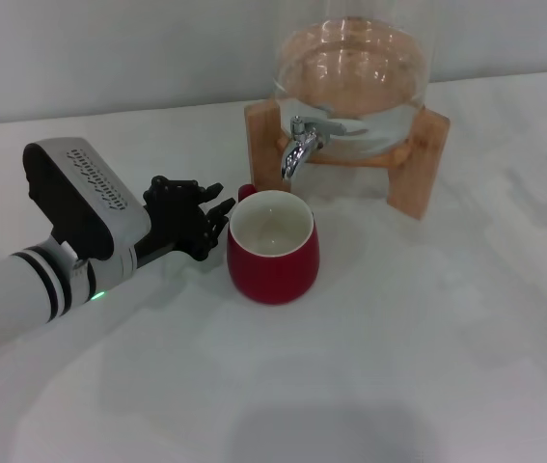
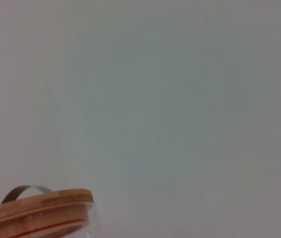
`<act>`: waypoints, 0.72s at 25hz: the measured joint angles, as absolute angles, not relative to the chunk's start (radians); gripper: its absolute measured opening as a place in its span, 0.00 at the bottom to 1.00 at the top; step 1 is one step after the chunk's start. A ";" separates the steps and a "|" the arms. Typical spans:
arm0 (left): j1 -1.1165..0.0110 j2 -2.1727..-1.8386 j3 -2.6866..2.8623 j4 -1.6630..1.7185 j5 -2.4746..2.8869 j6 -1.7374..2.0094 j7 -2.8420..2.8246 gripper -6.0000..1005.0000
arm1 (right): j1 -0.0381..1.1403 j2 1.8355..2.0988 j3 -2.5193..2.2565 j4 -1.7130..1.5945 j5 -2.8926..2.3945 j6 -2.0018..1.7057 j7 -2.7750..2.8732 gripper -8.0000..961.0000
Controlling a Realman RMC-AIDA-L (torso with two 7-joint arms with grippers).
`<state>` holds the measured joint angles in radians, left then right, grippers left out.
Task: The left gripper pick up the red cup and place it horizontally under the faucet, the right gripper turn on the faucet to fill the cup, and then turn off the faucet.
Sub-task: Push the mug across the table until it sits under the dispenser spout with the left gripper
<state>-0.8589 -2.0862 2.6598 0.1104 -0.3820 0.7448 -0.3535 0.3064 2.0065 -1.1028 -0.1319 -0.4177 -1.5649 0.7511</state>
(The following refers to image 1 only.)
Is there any red ceramic cup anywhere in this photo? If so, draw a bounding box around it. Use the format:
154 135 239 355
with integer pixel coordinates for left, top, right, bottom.
226 183 322 307

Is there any chrome faucet tap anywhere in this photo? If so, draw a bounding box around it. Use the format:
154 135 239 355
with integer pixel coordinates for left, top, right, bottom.
280 115 347 183

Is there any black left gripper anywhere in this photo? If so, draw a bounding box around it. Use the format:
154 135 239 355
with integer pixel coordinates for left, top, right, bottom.
132 176 237 270

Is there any wooden dispenser stand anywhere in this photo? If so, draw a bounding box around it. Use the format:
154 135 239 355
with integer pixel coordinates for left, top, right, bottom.
243 94 451 222

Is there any glass drink dispenser jar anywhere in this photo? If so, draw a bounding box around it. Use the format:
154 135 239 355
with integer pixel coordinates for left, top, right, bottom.
272 0 432 158

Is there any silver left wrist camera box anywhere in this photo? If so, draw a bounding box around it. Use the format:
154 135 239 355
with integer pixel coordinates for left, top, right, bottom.
22 137 151 262

